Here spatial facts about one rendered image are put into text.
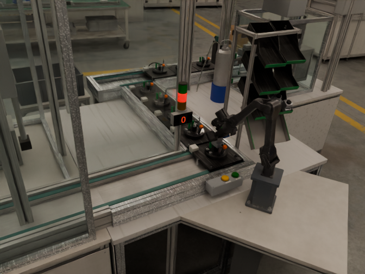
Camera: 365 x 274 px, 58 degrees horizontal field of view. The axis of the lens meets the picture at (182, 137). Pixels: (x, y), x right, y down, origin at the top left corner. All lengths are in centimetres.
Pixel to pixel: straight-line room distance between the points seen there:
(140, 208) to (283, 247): 71
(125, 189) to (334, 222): 111
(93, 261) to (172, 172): 63
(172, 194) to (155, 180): 18
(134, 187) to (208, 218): 43
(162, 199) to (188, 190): 15
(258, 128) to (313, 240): 74
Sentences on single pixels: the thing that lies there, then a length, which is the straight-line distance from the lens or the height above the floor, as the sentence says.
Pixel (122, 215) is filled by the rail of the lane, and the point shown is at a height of 92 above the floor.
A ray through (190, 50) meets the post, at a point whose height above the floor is 123.
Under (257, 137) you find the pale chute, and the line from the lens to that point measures 210.
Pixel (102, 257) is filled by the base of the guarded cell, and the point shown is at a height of 75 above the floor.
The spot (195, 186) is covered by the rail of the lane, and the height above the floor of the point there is 94.
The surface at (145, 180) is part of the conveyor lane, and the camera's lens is 186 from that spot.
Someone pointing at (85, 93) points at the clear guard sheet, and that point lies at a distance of 163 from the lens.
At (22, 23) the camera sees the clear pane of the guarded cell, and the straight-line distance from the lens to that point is 112.
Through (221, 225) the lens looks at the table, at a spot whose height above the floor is 86.
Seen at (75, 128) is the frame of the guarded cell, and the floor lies 148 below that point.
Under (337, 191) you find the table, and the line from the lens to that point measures 215.
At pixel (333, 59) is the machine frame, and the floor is 118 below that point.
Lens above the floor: 211
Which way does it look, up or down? 32 degrees down
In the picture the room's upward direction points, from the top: 4 degrees clockwise
